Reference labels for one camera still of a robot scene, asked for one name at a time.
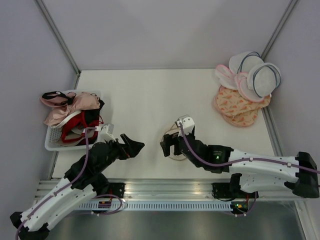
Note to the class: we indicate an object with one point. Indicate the white plastic basket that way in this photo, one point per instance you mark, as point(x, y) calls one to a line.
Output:
point(53, 135)

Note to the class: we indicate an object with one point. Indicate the white blue-trim mesh bag front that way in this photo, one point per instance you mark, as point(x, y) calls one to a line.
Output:
point(264, 78)

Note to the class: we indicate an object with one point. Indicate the round beige mesh laundry bag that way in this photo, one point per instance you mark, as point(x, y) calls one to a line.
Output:
point(172, 130)

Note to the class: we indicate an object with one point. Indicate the white blue-trim mesh bag rear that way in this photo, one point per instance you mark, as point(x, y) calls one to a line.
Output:
point(244, 62)

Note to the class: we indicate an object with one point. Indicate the left aluminium frame post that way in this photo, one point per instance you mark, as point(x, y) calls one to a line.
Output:
point(57, 35)

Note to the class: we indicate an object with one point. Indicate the right side aluminium rail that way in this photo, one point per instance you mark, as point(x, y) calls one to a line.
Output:
point(274, 136)

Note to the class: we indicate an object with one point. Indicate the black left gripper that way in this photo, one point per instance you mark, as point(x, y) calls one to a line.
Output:
point(131, 151)

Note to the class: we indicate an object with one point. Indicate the right aluminium frame post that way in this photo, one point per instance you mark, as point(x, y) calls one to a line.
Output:
point(279, 27)

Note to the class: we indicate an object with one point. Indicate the black bra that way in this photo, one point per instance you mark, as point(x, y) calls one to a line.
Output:
point(93, 114)

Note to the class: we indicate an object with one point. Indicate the aluminium frame post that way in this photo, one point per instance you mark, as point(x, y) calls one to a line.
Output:
point(279, 27)
point(57, 35)

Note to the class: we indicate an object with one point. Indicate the pink satin bra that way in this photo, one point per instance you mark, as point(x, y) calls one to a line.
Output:
point(82, 101)

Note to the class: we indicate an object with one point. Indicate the pink black item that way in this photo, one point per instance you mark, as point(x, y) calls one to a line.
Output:
point(56, 99)

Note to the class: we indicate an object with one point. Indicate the aluminium table edge rail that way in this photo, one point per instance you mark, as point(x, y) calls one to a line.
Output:
point(172, 190)

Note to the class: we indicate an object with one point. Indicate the white blue-trim mesh bag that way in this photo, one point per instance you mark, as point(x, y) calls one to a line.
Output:
point(244, 62)
point(264, 78)

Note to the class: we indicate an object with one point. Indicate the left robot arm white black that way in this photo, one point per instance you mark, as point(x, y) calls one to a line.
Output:
point(82, 182)

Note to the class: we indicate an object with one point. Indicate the white slotted cable duct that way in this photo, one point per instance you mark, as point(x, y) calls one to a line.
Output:
point(158, 206)

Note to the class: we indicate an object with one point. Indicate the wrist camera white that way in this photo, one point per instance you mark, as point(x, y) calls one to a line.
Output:
point(187, 124)
point(105, 133)

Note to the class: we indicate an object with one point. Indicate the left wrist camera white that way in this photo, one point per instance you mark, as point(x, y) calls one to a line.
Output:
point(105, 133)

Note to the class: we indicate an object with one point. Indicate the white pink-trim mesh bag left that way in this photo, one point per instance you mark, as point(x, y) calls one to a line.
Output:
point(225, 77)

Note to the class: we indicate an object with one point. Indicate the white pink-trim mesh bag right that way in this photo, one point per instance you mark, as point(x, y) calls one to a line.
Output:
point(243, 89)

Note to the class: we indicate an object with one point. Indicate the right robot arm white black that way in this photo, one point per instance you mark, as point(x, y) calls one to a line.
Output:
point(249, 173)

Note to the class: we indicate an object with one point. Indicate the orange floral bag lower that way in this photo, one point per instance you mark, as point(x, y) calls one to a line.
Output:
point(245, 119)

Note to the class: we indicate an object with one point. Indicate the white pink-trim mesh bag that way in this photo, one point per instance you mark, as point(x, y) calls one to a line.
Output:
point(225, 77)
point(243, 89)

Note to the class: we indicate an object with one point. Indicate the red bra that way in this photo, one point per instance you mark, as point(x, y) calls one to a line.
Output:
point(81, 121)

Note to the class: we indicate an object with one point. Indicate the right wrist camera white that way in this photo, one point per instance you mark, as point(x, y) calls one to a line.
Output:
point(187, 124)

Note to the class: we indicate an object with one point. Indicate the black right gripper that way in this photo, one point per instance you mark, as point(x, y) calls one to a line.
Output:
point(169, 139)

